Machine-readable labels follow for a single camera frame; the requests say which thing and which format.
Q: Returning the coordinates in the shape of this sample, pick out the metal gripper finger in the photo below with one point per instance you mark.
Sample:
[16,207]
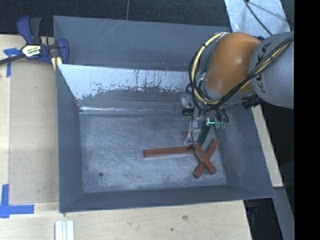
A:
[205,134]
[193,132]

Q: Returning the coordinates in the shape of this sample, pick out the black cylinder on white bracket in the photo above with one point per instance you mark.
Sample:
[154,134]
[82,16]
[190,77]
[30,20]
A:
[187,112]

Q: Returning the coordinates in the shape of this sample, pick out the red-brown flat block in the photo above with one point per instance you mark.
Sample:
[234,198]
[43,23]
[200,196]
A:
[214,146]
[165,152]
[209,167]

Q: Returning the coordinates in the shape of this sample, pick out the grey metal bin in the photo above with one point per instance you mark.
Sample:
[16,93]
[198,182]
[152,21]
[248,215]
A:
[125,146]

